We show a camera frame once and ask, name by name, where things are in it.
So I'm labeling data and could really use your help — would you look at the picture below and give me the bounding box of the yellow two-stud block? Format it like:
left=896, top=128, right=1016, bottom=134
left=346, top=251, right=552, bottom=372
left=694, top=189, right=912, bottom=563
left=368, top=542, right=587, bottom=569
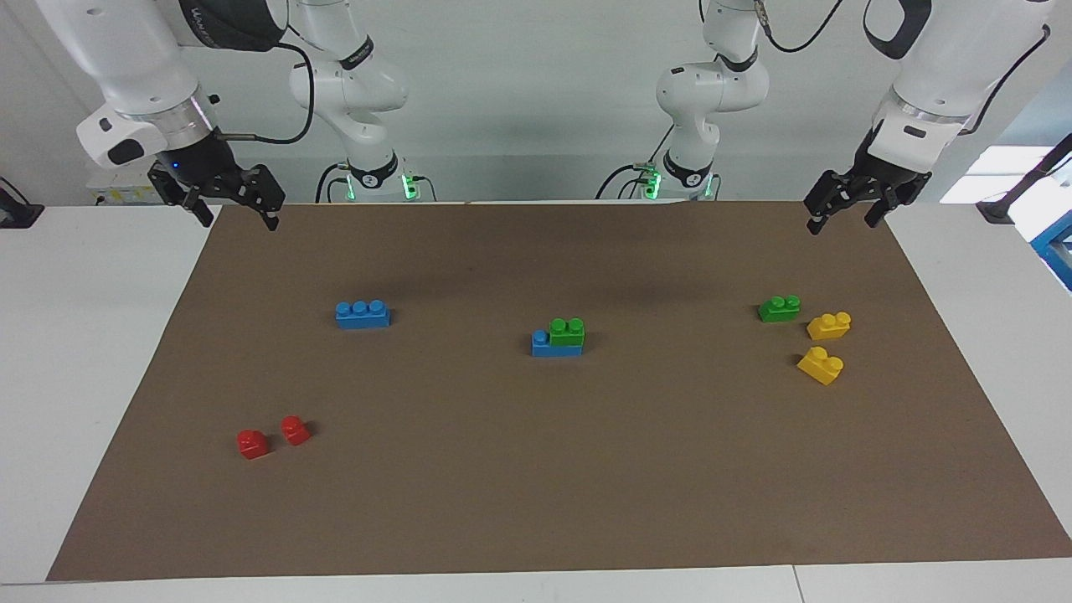
left=806, top=312, right=853, bottom=341
left=796, top=346, right=845, bottom=386

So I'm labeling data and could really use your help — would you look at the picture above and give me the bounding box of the brown table mat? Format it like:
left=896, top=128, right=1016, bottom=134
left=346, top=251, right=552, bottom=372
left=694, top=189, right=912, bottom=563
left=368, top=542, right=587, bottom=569
left=46, top=199, right=1072, bottom=582

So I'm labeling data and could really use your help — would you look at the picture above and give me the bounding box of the white box yellow label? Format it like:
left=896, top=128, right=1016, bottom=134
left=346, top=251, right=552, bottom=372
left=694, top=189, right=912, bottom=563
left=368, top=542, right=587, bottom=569
left=88, top=180, right=173, bottom=207

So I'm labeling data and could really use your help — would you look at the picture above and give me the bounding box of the black camera stand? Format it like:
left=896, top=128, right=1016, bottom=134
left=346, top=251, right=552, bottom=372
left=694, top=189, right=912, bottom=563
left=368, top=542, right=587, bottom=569
left=976, top=134, right=1072, bottom=225

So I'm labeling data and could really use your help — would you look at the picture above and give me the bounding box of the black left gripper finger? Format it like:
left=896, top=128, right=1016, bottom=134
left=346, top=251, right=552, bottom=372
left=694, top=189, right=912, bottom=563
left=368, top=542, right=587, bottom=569
left=863, top=185, right=906, bottom=229
left=803, top=171, right=858, bottom=236

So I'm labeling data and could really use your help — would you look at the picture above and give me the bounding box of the blue three-stud block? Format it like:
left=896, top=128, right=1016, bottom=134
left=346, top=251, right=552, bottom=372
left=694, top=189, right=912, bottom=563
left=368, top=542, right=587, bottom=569
left=335, top=300, right=391, bottom=330
left=532, top=329, right=584, bottom=358

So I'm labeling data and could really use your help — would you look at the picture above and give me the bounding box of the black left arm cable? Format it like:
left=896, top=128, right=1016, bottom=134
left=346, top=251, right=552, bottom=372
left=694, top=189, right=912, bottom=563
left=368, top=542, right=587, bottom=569
left=754, top=0, right=1053, bottom=137

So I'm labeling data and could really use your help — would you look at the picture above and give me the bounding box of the black table clamp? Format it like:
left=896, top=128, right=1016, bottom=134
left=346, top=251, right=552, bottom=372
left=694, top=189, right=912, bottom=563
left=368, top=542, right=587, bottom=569
left=0, top=178, right=44, bottom=229

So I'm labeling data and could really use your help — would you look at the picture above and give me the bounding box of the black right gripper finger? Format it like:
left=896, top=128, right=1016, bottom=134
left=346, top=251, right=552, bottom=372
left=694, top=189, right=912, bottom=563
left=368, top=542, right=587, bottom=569
left=148, top=162, right=215, bottom=228
left=239, top=164, right=286, bottom=232

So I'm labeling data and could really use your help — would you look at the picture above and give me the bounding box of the blue frame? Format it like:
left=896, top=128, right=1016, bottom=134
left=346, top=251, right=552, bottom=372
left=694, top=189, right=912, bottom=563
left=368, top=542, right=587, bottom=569
left=1030, top=209, right=1072, bottom=292

